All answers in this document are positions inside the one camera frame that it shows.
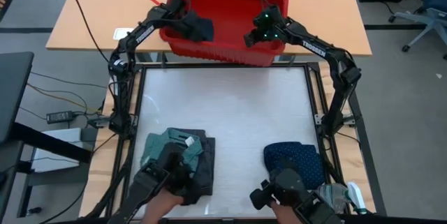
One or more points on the person's left gloved hand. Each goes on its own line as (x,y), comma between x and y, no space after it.
(179,175)

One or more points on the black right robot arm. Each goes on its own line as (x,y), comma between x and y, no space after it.
(321,51)

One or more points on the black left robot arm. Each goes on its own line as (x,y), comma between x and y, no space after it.
(139,37)

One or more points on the green patterned shorts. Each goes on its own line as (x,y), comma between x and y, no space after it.
(157,143)

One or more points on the person's right forearm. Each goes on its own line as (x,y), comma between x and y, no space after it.
(284,215)

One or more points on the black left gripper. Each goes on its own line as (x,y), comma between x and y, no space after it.
(185,18)

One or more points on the clear spray bottle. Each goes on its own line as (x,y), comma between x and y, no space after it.
(345,196)

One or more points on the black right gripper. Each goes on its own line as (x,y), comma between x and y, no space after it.
(269,25)

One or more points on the person's right gloved hand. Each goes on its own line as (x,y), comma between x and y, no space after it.
(284,184)

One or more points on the red tag on arm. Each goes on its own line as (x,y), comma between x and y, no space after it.
(154,0)

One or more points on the navy patterned garment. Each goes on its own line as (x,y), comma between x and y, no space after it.
(304,157)

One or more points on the red plastic bin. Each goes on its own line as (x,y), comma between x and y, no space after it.
(230,0)

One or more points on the light wooden desk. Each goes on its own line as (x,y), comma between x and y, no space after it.
(331,14)

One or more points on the black flat screen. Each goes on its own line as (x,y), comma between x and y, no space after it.
(14,91)

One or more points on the black stand bar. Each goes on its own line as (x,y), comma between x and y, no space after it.
(52,143)

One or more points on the dark grey shorts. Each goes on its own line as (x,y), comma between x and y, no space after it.
(207,161)

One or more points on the person's gloved hand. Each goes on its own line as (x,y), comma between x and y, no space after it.
(179,175)
(284,184)

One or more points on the small blue cloth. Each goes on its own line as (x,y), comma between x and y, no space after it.
(204,30)

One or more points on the white box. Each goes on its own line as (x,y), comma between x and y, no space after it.
(59,150)

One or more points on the black aluminium table frame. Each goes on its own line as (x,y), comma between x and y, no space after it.
(311,68)

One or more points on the person's left forearm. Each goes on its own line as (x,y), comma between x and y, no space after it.
(160,208)

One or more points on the blue office chair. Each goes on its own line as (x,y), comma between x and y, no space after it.
(433,11)

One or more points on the black power adapter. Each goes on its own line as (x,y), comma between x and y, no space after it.
(60,116)

